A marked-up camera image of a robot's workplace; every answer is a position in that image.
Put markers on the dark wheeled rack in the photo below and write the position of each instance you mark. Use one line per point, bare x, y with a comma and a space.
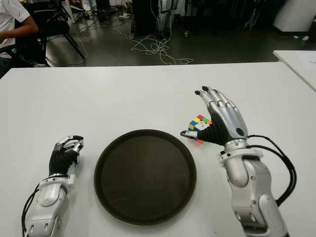
197, 17

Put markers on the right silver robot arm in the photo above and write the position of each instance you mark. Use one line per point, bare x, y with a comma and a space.
249, 182

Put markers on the seated person in white shirt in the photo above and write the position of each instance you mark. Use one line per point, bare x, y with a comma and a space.
10, 17

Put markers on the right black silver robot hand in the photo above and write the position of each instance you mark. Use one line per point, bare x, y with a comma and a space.
227, 123

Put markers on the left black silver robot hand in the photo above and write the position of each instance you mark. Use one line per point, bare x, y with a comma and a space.
60, 160

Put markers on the black office chair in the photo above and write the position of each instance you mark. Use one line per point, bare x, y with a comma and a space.
54, 24

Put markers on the multicoloured Rubik's cube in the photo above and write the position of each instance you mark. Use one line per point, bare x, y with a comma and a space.
198, 122

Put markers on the black cabinet on casters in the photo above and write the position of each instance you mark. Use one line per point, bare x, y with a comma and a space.
144, 17

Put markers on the dark brown round plate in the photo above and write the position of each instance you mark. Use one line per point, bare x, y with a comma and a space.
145, 177

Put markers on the small white floor object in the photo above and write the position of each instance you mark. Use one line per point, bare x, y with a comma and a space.
305, 38

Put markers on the white side table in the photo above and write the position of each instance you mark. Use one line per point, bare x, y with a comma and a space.
298, 64

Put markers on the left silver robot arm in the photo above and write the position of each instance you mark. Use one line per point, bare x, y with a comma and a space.
49, 195

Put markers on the white power strip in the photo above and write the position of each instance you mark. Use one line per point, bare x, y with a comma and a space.
124, 16

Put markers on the grey leaning metal frame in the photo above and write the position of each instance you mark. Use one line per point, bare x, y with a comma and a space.
251, 19

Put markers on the white cabinet with black base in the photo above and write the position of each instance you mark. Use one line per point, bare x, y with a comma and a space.
293, 14

